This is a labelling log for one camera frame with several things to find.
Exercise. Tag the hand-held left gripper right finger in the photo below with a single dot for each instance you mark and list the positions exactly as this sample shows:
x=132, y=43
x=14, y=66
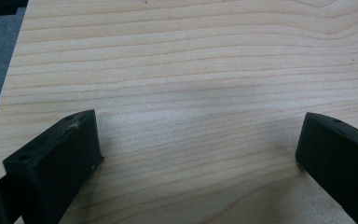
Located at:
x=341, y=158

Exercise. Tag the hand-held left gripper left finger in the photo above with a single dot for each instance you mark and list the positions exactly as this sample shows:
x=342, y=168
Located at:
x=52, y=165

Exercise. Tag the black stand base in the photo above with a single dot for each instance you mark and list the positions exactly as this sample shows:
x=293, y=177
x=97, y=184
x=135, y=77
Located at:
x=3, y=6

